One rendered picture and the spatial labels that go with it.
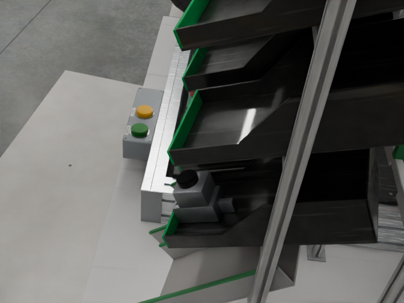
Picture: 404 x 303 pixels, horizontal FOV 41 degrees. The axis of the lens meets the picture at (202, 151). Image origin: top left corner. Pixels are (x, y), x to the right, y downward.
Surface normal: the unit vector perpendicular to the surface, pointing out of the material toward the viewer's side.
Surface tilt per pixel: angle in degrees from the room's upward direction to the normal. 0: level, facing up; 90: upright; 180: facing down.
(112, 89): 0
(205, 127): 25
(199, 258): 45
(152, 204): 90
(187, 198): 90
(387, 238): 90
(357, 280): 0
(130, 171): 0
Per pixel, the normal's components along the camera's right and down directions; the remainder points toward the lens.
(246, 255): -0.62, -0.68
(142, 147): -0.09, 0.67
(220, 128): -0.33, -0.76
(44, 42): 0.08, -0.73
